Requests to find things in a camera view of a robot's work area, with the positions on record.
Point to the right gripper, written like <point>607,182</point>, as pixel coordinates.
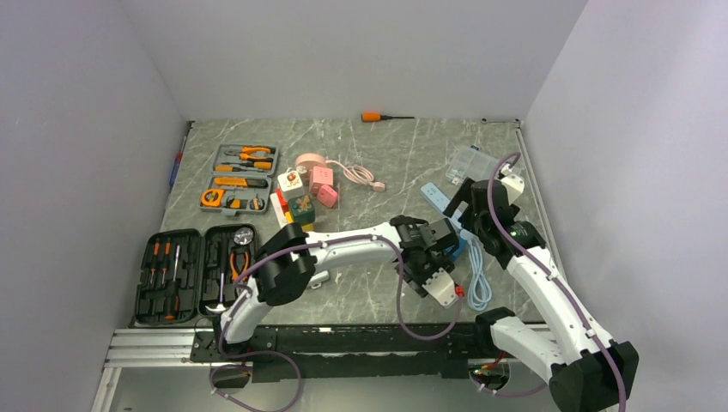
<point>464,194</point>

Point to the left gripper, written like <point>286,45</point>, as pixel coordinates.
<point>415,281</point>

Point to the clear plastic screw box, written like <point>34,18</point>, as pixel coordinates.
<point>470,162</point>

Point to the light blue power strip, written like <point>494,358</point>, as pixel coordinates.
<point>436,198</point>

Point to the small pink plug adapter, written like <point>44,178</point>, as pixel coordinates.
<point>328,196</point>

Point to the pink cube adapter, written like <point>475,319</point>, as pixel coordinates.
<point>320,176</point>

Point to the grey tool tray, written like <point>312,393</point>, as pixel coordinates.
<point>241,179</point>

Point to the black tool case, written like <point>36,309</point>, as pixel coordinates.
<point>185,273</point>

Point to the pink round socket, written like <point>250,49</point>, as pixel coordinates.
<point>304,164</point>

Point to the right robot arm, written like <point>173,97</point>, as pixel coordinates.
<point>582,365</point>

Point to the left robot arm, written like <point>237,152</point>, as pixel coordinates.
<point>285,265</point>

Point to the green cube adapter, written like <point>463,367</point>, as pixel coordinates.
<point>302,209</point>

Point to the yellow cube adapter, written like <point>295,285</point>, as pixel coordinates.
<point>305,227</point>

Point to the white cube adapter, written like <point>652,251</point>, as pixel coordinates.
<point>291,185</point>

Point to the orange pliers in case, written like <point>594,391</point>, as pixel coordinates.
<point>239,260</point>

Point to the blue red pen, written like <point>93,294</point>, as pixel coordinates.
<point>176,163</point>

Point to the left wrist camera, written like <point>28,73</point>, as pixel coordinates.
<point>442,288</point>

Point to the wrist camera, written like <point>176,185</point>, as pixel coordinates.
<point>514,185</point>
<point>442,288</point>

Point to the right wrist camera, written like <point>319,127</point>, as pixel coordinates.
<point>514,185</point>

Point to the orange handled screwdriver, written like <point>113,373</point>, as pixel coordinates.
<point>375,117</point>

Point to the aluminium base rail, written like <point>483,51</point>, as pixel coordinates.
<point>337,351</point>

